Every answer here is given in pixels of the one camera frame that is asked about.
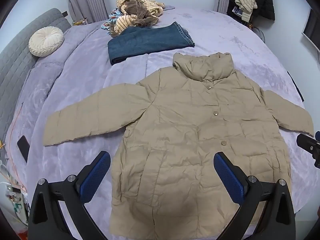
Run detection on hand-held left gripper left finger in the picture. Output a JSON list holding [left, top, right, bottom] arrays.
[[27, 151, 111, 240]]

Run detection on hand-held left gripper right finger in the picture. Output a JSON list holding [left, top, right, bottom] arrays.
[[214, 151, 298, 240]]

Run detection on beige puffer jacket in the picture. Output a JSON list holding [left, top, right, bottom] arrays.
[[43, 52, 315, 240]]

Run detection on pile of striped brown clothes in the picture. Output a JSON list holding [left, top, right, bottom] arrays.
[[110, 0, 166, 35]]

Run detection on black phone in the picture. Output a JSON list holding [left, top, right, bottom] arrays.
[[17, 135, 30, 163]]

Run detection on cluttered bedside table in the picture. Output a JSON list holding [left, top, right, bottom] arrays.
[[0, 164, 30, 227]]

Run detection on grey quilted headboard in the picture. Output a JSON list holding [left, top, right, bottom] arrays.
[[0, 8, 72, 143]]

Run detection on folded blue jeans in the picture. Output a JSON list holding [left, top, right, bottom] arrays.
[[108, 21, 195, 65]]

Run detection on round cream pillow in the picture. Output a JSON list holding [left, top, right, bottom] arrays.
[[28, 27, 64, 57]]

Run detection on hanging black coat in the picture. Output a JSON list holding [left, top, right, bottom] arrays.
[[226, 0, 275, 22]]

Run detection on hanging beige puffer vest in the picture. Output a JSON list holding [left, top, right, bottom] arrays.
[[235, 0, 258, 22]]

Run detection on colourful printed cloth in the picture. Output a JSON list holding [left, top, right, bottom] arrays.
[[101, 7, 121, 33]]

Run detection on brown plush garment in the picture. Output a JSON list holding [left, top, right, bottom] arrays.
[[121, 0, 160, 27]]

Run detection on black bed frame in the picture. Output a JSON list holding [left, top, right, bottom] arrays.
[[287, 71, 305, 103]]

